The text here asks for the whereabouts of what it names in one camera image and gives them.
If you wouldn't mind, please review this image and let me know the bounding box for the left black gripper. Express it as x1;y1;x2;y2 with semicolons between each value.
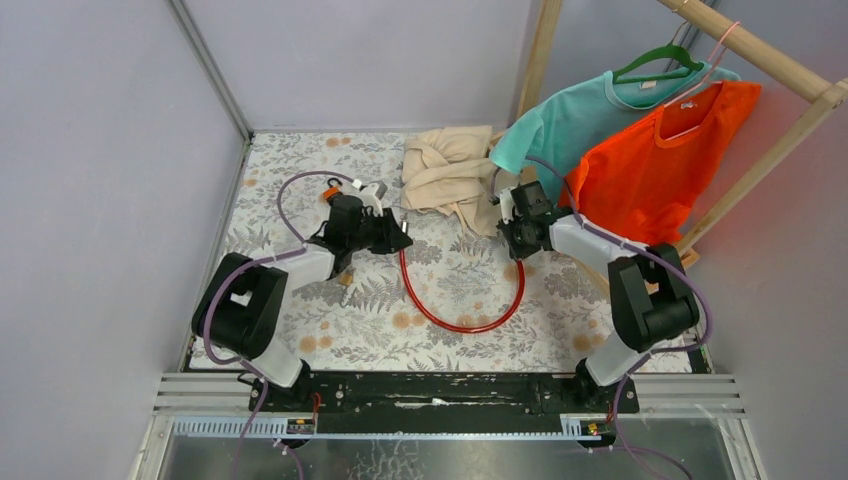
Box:
347;208;413;255

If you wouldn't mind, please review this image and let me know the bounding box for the red cable lock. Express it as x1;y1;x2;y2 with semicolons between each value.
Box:
399;212;533;335

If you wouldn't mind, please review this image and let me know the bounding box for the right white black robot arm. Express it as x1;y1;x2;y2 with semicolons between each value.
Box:
495;182;700;412

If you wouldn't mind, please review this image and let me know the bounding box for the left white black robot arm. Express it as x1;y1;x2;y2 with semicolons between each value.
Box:
192;194;413;411

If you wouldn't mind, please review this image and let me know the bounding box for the beige crumpled cloth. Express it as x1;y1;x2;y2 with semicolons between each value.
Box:
401;125;518;237

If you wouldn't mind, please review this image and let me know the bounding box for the floral patterned mat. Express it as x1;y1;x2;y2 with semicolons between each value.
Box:
224;133;613;372

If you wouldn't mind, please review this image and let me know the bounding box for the teal t-shirt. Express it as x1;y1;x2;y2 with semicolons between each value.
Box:
489;64;710;174

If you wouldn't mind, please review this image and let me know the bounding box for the orange t-shirt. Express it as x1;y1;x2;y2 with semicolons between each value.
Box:
559;81;762;244

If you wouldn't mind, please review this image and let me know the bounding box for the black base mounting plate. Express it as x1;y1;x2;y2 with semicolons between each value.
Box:
249;370;640;435

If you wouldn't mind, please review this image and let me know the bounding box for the green clothes hanger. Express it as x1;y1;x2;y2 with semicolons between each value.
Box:
612;19;705;85

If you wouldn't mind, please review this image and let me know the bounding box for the pink clothes hanger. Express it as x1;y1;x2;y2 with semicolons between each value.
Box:
662;20;739;107

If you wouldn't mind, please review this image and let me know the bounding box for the wooden clothes rack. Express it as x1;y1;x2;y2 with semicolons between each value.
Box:
517;0;847;256

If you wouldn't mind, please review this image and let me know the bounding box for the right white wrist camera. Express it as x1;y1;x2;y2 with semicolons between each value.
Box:
498;187;516;224

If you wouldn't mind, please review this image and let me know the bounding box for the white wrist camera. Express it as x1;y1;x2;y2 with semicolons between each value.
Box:
498;187;516;224
351;179;388;217

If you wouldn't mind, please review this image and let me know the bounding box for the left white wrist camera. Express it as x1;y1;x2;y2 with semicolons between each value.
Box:
351;179;388;217

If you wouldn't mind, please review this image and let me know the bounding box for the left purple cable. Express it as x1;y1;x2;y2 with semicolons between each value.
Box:
201;170;359;480

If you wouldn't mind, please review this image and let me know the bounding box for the aluminium frame rail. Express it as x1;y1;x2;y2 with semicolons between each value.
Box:
165;0;253;142

